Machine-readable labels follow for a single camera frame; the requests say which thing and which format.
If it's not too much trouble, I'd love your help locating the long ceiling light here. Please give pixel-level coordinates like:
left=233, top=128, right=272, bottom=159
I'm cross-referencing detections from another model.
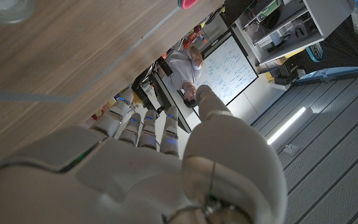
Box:
left=266, top=106, right=307, bottom=146

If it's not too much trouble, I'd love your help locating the seated person grey t-shirt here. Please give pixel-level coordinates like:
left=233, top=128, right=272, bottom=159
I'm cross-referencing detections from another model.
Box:
left=166, top=43, right=204, bottom=108

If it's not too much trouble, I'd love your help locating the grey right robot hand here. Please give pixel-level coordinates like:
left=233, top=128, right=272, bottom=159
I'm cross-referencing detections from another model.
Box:
left=0, top=84, right=288, bottom=224

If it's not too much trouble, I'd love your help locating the whiteboard with writing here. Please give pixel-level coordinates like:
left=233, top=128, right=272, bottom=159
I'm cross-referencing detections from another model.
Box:
left=193, top=30, right=259, bottom=106

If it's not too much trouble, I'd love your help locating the pink stacking cup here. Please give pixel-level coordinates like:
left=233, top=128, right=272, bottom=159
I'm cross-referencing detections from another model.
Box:
left=177, top=0, right=200, bottom=10

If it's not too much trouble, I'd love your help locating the white shelf unit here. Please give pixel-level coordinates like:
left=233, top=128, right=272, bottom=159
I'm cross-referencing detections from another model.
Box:
left=231, top=0, right=356, bottom=66

